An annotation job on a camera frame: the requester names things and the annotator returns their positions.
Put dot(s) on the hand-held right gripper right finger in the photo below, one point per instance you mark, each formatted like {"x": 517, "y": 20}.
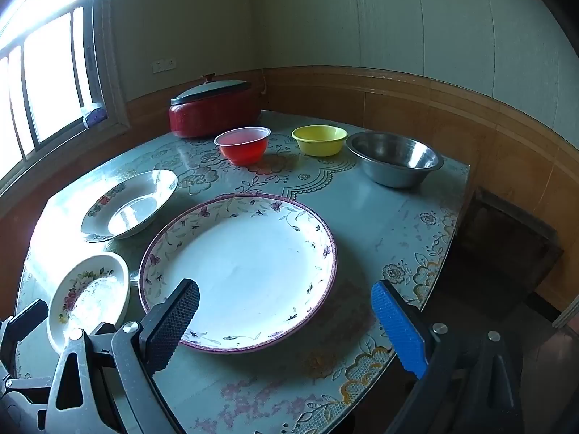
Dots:
{"x": 398, "y": 330}

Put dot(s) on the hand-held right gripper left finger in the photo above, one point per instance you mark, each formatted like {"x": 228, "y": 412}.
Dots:
{"x": 174, "y": 321}

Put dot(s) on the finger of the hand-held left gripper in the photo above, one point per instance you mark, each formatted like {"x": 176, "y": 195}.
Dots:
{"x": 18, "y": 416}
{"x": 27, "y": 321}

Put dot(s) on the small floral plate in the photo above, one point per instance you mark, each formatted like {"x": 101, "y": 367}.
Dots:
{"x": 90, "y": 298}

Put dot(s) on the large purple-rimmed floral plate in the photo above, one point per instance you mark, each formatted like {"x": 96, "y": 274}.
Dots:
{"x": 244, "y": 262}

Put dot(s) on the deep floral-rimmed plate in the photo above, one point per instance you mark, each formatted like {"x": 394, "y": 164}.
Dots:
{"x": 131, "y": 210}

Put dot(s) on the stainless steel bowl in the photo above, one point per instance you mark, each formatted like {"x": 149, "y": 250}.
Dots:
{"x": 393, "y": 158}

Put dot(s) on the red translucent plastic bowl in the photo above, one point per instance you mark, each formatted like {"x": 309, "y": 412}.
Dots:
{"x": 242, "y": 147}

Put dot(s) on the yellow plastic bowl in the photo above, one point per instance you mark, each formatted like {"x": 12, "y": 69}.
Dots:
{"x": 319, "y": 140}

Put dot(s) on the floral tablecloth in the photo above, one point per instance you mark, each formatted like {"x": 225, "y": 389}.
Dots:
{"x": 384, "y": 226}

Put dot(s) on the dark wooden stool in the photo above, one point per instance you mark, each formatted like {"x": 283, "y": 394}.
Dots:
{"x": 506, "y": 244}

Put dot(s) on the red electric cooking pot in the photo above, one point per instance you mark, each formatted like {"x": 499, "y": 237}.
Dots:
{"x": 212, "y": 115}

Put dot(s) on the purple and white container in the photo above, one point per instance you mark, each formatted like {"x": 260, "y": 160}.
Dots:
{"x": 94, "y": 115}

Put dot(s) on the grey pot lid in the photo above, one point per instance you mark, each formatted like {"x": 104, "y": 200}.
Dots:
{"x": 212, "y": 88}

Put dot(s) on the window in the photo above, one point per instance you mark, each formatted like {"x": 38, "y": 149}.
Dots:
{"x": 49, "y": 77}

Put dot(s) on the white wall socket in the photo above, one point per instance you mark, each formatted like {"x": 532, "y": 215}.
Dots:
{"x": 164, "y": 65}

